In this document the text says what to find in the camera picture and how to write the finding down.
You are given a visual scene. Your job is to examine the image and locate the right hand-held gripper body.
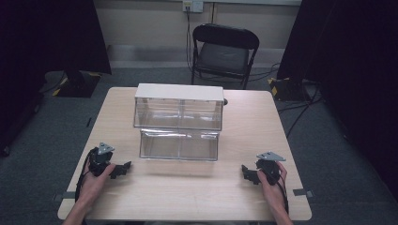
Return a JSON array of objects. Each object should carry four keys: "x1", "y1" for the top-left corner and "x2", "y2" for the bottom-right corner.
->
[{"x1": 255, "y1": 151, "x2": 286, "y2": 186}]

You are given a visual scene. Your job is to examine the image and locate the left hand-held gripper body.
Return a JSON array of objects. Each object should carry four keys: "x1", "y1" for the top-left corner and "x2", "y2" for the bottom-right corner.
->
[{"x1": 88, "y1": 142, "x2": 115, "y2": 177}]

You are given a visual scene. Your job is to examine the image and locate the person's right hand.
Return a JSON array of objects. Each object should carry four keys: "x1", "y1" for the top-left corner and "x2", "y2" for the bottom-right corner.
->
[{"x1": 256, "y1": 160, "x2": 289, "y2": 209}]

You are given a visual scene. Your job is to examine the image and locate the person's left hand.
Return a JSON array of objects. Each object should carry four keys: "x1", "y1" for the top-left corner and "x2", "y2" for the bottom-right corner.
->
[{"x1": 76, "y1": 163, "x2": 116, "y2": 205}]

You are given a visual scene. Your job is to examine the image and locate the grey tape strip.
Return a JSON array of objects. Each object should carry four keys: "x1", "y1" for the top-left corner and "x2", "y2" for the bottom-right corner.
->
[
  {"x1": 292, "y1": 187, "x2": 315, "y2": 198},
  {"x1": 52, "y1": 190, "x2": 77, "y2": 203}
]

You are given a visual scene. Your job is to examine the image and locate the clear plastic drawer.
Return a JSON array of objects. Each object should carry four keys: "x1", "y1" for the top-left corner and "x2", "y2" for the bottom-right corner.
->
[
  {"x1": 177, "y1": 129, "x2": 220, "y2": 162},
  {"x1": 139, "y1": 127, "x2": 181, "y2": 160}
]

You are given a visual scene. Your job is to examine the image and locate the black stand base striped tape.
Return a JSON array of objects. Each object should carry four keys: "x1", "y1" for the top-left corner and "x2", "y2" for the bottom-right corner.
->
[
  {"x1": 267, "y1": 76, "x2": 314, "y2": 103},
  {"x1": 51, "y1": 69, "x2": 103, "y2": 98}
]

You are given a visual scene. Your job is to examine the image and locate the clear drawer cabinet white top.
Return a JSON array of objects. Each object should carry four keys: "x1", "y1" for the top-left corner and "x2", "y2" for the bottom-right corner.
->
[{"x1": 133, "y1": 82, "x2": 225, "y2": 162}]

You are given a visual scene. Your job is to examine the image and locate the black folding chair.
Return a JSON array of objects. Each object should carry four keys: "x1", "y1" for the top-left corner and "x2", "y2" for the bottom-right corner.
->
[{"x1": 191, "y1": 22, "x2": 261, "y2": 91}]

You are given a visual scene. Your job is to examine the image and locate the black curtain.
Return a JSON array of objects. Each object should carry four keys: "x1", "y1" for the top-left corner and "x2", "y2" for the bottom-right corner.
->
[
  {"x1": 276, "y1": 0, "x2": 398, "y2": 201},
  {"x1": 0, "y1": 0, "x2": 113, "y2": 158}
]

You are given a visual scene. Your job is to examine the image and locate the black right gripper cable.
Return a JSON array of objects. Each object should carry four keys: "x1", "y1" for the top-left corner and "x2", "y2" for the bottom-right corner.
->
[{"x1": 276, "y1": 172, "x2": 290, "y2": 217}]

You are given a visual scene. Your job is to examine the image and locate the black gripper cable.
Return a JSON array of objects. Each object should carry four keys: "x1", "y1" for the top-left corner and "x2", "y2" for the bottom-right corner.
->
[
  {"x1": 276, "y1": 172, "x2": 290, "y2": 217},
  {"x1": 74, "y1": 148, "x2": 96, "y2": 203}
]

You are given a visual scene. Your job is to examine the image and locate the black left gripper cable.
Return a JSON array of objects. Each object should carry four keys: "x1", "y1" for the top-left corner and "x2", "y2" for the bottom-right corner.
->
[{"x1": 74, "y1": 148, "x2": 96, "y2": 203}]

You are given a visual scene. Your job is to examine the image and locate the black floor cables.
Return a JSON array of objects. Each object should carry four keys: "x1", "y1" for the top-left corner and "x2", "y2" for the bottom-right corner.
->
[{"x1": 248, "y1": 62, "x2": 325, "y2": 139}]

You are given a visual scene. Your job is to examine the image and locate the black wall cable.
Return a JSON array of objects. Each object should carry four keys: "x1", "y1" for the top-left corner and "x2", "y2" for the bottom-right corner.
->
[{"x1": 185, "y1": 7, "x2": 195, "y2": 73}]

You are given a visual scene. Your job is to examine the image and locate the white wall outlet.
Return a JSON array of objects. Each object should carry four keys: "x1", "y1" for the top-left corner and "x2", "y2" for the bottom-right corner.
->
[{"x1": 182, "y1": 0, "x2": 205, "y2": 14}]

